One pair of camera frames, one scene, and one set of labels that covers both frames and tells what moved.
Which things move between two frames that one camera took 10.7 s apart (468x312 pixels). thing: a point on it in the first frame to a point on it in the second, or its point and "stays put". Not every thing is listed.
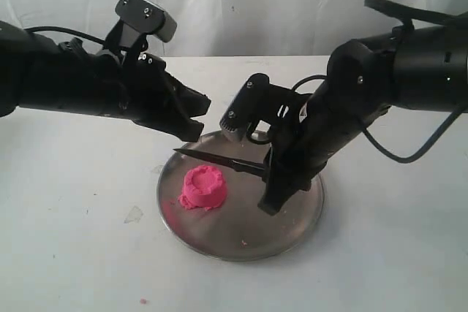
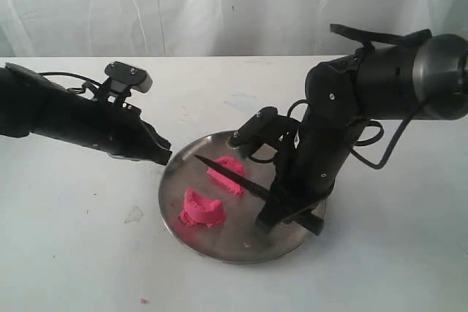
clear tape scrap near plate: (134, 215) stays put
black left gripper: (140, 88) to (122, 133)
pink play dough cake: (203, 187) to (198, 211)
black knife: (236, 164) to (262, 191)
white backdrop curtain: (231, 9) stays put
